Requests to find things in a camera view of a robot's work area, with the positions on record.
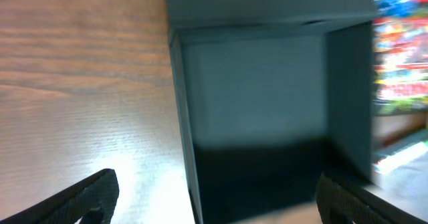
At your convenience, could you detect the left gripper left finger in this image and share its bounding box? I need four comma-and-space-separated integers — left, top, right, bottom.
1, 169, 120, 224

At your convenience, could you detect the Haribo gummy candy bag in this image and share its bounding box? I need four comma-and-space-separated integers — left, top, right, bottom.
373, 17, 427, 116

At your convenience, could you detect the dark green gift box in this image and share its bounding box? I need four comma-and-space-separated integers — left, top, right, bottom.
167, 0, 377, 223

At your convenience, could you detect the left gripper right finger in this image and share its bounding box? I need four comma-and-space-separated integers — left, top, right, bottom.
316, 173, 427, 224

